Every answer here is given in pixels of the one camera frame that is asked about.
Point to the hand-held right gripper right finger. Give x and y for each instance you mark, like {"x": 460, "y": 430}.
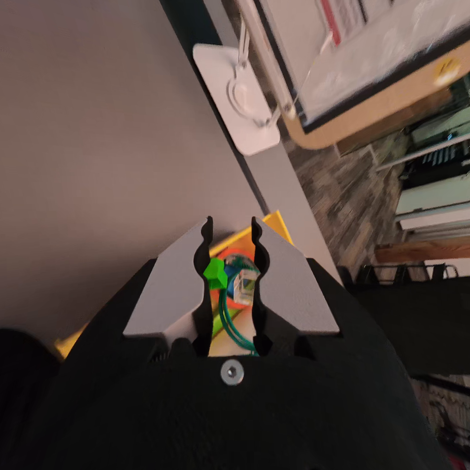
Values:
{"x": 293, "y": 293}

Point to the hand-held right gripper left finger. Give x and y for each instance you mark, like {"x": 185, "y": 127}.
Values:
{"x": 172, "y": 293}

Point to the yellow plastic bin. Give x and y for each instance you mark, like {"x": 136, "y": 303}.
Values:
{"x": 277, "y": 224}

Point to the wooden support post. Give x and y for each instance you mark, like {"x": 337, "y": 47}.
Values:
{"x": 422, "y": 251}

